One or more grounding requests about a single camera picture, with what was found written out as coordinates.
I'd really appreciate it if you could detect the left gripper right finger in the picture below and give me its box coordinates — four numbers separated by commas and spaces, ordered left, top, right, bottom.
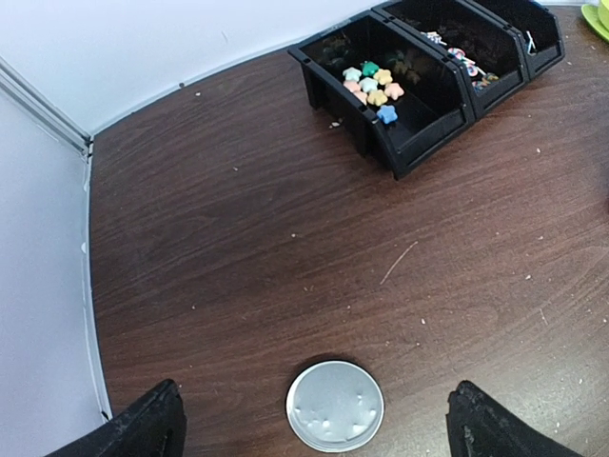
446, 380, 579, 457

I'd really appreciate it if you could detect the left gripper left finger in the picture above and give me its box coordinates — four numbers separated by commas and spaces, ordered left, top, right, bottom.
52, 379, 187, 457

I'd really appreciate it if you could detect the clear plastic lid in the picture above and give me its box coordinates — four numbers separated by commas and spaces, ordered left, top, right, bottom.
285, 360, 384, 453

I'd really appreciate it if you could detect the black three-compartment candy tray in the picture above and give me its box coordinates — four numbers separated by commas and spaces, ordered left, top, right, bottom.
289, 1, 565, 178

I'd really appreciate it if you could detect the blue star candy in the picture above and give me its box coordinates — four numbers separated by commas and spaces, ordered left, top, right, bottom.
377, 105, 399, 125

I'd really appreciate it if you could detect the green star candy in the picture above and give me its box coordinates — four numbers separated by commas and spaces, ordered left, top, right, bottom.
362, 61, 380, 78

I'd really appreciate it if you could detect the green saucer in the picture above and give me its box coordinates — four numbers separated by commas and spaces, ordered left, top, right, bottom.
580, 0, 609, 42

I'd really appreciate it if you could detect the left aluminium frame post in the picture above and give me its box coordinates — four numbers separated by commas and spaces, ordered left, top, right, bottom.
1, 58, 93, 160

